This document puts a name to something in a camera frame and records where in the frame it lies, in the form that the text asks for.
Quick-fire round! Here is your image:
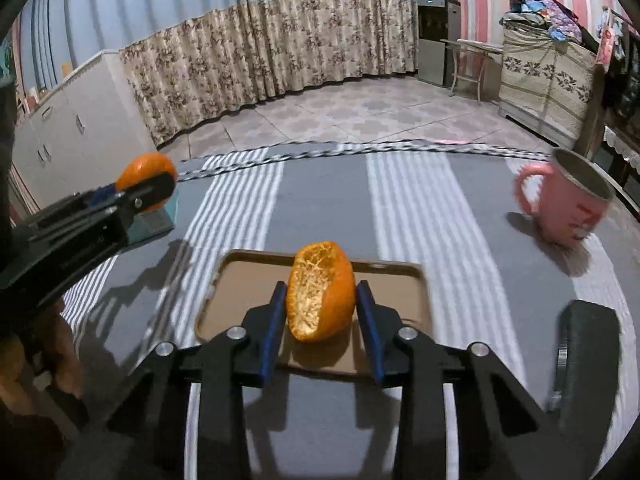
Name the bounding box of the white lace cloth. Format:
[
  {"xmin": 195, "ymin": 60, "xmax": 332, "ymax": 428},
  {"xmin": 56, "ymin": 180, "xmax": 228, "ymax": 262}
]
[{"xmin": 602, "ymin": 126, "xmax": 640, "ymax": 171}]

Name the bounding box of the blue and floral curtain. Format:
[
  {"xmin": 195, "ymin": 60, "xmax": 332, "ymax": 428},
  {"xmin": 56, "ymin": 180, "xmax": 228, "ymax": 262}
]
[{"xmin": 15, "ymin": 0, "xmax": 421, "ymax": 146}]

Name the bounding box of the patterned cloth covered cabinet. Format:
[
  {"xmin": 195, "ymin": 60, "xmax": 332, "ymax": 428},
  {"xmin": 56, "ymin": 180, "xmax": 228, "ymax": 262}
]
[{"xmin": 499, "ymin": 27, "xmax": 598, "ymax": 148}]

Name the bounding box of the pink mug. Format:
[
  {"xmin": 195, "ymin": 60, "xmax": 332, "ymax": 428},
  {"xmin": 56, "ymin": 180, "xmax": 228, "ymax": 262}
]
[{"xmin": 515, "ymin": 149, "xmax": 616, "ymax": 248}]

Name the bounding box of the small metal table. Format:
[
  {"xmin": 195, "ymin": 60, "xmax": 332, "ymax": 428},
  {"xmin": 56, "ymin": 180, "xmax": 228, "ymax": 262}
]
[{"xmin": 441, "ymin": 39, "xmax": 505, "ymax": 103}]

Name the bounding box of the white cabinet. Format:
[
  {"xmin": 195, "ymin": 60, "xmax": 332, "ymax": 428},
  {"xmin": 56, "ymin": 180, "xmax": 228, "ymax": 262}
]
[{"xmin": 10, "ymin": 50, "xmax": 156, "ymax": 211}]

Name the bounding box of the row of hanging clothes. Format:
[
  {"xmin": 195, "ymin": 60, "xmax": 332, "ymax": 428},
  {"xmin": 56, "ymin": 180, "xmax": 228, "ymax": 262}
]
[{"xmin": 602, "ymin": 35, "xmax": 640, "ymax": 126}]

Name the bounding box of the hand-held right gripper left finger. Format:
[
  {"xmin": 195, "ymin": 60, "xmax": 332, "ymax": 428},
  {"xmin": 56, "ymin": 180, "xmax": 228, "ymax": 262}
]
[{"xmin": 107, "ymin": 280, "xmax": 288, "ymax": 480}]

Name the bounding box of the brown tray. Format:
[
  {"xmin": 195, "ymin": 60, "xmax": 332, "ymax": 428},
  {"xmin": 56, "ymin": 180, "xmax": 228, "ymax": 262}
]
[{"xmin": 195, "ymin": 249, "xmax": 433, "ymax": 377}]

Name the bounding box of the peeled orange fruit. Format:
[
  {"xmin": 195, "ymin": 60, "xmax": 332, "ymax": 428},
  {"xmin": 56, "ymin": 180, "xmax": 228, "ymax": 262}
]
[{"xmin": 116, "ymin": 152, "xmax": 177, "ymax": 196}]

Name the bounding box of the black rectangular box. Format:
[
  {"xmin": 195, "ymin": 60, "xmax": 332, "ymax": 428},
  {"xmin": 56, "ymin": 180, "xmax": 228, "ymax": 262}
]
[{"xmin": 547, "ymin": 300, "xmax": 621, "ymax": 413}]

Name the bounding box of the grey striped tablecloth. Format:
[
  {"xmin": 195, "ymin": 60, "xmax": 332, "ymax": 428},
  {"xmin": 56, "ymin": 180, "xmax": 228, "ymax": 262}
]
[{"xmin": 60, "ymin": 140, "xmax": 640, "ymax": 480}]

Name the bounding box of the orange peel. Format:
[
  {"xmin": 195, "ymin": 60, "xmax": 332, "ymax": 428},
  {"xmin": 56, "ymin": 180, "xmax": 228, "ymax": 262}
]
[{"xmin": 286, "ymin": 241, "xmax": 357, "ymax": 343}]

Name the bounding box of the person's left hand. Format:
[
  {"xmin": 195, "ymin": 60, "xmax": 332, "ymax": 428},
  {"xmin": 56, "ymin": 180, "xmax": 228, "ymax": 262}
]
[{"xmin": 37, "ymin": 302, "xmax": 86, "ymax": 398}]

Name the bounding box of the grey water dispenser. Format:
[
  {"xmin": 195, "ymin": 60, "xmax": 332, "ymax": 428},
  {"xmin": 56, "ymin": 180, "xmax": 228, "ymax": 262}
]
[{"xmin": 416, "ymin": 0, "xmax": 462, "ymax": 87}]

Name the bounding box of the teal box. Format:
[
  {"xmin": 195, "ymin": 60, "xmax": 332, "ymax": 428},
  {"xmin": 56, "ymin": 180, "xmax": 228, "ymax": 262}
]
[{"xmin": 127, "ymin": 195, "xmax": 178, "ymax": 241}]

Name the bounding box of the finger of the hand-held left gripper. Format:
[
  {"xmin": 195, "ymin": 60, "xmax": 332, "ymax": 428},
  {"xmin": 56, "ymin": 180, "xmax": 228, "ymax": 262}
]
[{"xmin": 85, "ymin": 172, "xmax": 178, "ymax": 216}]

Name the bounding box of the pile of colourful clothes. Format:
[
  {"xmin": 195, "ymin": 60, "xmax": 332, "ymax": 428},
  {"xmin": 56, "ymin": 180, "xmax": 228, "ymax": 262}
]
[{"xmin": 502, "ymin": 0, "xmax": 598, "ymax": 46}]

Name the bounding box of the red hanging bag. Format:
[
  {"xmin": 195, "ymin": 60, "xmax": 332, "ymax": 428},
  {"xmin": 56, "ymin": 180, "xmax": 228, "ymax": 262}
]
[{"xmin": 595, "ymin": 7, "xmax": 621, "ymax": 63}]

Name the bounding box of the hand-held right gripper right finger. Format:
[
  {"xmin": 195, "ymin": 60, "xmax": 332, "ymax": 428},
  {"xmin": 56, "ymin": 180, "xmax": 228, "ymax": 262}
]
[{"xmin": 354, "ymin": 280, "xmax": 543, "ymax": 480}]

